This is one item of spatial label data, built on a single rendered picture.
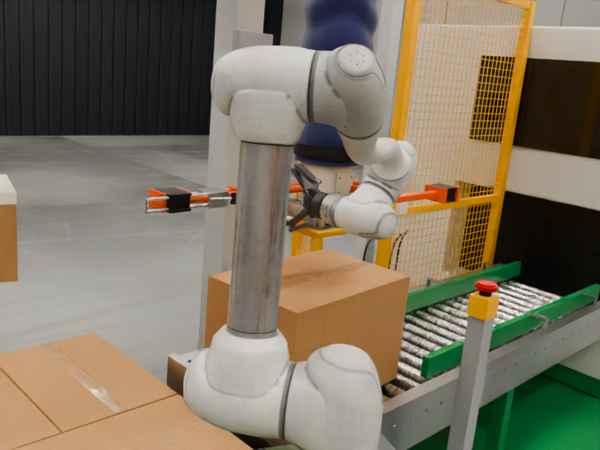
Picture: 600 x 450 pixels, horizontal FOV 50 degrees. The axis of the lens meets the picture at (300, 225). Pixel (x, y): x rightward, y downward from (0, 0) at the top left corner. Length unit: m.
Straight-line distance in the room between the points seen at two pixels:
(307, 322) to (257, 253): 0.73
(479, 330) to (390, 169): 0.67
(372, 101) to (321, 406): 0.57
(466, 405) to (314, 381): 1.02
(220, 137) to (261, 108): 1.91
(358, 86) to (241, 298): 0.45
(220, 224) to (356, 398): 1.99
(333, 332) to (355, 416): 0.81
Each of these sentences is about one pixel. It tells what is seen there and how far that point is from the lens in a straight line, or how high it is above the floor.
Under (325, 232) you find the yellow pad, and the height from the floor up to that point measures 1.15.
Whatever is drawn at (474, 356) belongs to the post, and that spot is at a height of 0.80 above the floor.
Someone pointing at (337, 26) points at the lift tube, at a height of 1.76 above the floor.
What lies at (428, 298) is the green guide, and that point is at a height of 0.59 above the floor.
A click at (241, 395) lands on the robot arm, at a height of 1.02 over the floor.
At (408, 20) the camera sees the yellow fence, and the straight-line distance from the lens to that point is 3.04.
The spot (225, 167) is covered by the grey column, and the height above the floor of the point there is 1.15.
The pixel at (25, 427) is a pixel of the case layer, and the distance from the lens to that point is 2.12.
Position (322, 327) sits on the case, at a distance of 1.98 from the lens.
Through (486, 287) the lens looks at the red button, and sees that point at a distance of 2.05.
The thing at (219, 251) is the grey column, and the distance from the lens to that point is 3.15.
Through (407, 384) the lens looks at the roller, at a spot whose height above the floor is 0.54.
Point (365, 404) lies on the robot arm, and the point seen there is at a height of 1.04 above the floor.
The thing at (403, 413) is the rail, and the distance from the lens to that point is 2.23.
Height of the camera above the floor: 1.63
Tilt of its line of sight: 14 degrees down
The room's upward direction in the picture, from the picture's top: 5 degrees clockwise
